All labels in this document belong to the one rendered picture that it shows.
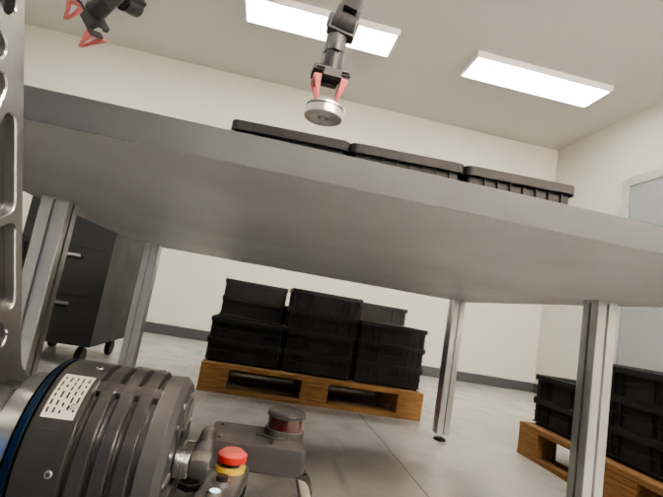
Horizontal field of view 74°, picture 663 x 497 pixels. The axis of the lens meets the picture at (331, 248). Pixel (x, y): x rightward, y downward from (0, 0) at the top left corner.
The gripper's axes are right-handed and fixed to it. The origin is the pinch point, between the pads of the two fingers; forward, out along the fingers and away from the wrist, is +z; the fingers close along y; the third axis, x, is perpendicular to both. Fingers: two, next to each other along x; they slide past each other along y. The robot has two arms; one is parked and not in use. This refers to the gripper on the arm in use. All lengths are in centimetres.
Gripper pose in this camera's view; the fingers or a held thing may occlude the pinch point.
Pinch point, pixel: (325, 104)
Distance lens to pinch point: 125.4
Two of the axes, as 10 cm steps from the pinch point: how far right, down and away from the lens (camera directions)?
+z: -1.6, 9.8, -1.4
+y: -9.6, -1.8, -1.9
